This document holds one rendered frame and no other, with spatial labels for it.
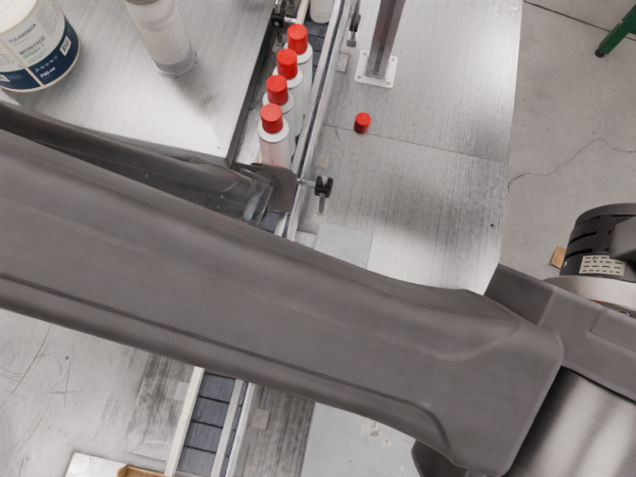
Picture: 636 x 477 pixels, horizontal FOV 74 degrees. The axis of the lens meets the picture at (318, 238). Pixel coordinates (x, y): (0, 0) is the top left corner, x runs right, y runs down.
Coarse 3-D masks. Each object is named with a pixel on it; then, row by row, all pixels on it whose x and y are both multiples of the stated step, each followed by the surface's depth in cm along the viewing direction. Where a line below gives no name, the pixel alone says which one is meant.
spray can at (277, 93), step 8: (272, 80) 65; (280, 80) 65; (272, 88) 65; (280, 88) 65; (264, 96) 69; (272, 96) 66; (280, 96) 66; (288, 96) 68; (264, 104) 69; (280, 104) 68; (288, 104) 68; (288, 112) 69; (288, 120) 71
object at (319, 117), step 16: (336, 48) 92; (336, 64) 96; (320, 112) 88; (320, 128) 89; (304, 176) 83; (304, 192) 84; (288, 224) 85; (256, 384) 74; (240, 416) 70; (240, 432) 69; (240, 448) 70
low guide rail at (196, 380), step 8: (304, 0) 91; (304, 8) 91; (304, 16) 91; (256, 160) 80; (200, 368) 68; (200, 376) 68; (192, 384) 68; (200, 384) 69; (192, 392) 67; (192, 400) 67; (184, 408) 67; (192, 408) 68; (184, 416) 66; (184, 424) 66; (176, 432) 66; (184, 432) 66; (176, 440) 65; (184, 440) 67; (176, 448) 65; (176, 456) 65; (168, 464) 64; (176, 464) 65; (168, 472) 64
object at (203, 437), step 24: (312, 24) 94; (336, 24) 94; (312, 48) 92; (312, 72) 90; (312, 120) 87; (288, 216) 80; (216, 384) 71; (216, 408) 70; (240, 408) 70; (192, 432) 69; (216, 432) 69; (192, 456) 68
